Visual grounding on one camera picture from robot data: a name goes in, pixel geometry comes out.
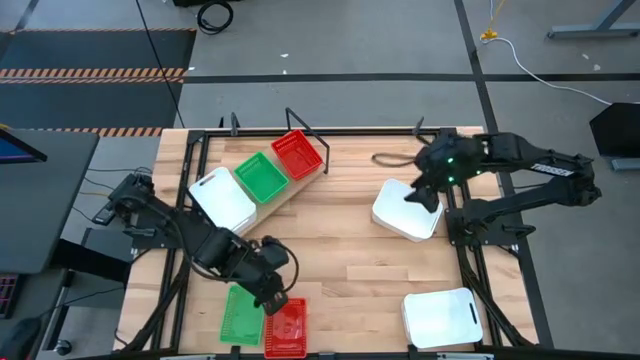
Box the grey metal stand leg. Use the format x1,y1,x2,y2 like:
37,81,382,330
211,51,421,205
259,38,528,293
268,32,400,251
546,0,640,40

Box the black coiled cable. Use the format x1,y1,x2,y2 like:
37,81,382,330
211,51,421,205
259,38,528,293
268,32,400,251
196,0,235,36

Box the white plastic basket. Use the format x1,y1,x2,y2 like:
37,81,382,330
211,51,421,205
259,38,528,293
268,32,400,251
371,178,445,244
188,166,259,236
401,287,485,350

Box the white floor cable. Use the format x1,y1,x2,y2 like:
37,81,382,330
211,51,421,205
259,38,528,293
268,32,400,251
480,35,640,107

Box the backlit keyboard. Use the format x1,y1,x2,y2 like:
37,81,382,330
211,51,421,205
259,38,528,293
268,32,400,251
0,272,21,319

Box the computer monitor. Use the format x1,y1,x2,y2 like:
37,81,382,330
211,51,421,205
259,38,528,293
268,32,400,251
0,127,49,166

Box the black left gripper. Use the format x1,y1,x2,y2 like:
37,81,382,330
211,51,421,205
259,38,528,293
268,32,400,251
248,271,290,317

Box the grey desk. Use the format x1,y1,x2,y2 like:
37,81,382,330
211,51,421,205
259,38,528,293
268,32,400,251
0,128,100,275

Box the yellow hanging cord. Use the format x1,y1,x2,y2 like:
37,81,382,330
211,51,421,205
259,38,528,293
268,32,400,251
479,0,506,42

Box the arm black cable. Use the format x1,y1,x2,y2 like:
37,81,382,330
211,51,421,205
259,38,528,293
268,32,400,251
371,151,420,169
249,238,301,296

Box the thin black cord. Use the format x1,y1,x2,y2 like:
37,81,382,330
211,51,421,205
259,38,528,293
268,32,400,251
134,0,185,129

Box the red slotted plastic basket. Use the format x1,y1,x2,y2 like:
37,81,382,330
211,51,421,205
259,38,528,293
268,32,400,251
270,128,325,182
263,297,309,360

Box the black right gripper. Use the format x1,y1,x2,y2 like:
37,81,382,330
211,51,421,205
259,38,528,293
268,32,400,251
403,164,451,214

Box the black hazard stripe floor mat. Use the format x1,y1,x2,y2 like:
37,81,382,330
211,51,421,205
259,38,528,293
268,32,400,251
0,27,197,139

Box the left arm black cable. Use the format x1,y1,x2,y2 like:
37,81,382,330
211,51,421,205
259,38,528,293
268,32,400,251
249,238,301,296

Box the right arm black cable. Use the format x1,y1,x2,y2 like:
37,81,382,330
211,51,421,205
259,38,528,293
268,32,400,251
371,151,420,169

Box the green slotted plastic basket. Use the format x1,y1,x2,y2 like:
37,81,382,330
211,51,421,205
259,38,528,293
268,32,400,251
233,151,290,205
218,283,266,347

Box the black box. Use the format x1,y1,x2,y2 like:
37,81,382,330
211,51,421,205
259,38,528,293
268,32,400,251
588,102,640,160

